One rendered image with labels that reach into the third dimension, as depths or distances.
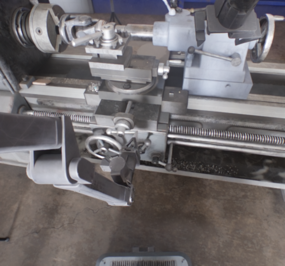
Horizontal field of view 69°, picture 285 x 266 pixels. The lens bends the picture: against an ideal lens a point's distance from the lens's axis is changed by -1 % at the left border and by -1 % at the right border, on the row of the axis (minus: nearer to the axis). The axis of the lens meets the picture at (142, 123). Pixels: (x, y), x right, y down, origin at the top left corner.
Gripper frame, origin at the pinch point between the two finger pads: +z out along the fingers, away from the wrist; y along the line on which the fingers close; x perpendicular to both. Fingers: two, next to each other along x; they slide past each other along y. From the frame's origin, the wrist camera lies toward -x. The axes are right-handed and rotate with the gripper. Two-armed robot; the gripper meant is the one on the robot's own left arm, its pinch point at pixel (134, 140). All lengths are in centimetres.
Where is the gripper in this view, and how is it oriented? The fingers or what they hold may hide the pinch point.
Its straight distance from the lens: 89.7
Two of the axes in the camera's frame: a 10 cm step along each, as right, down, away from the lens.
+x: 9.7, 0.3, -2.3
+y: 1.6, 6.7, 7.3
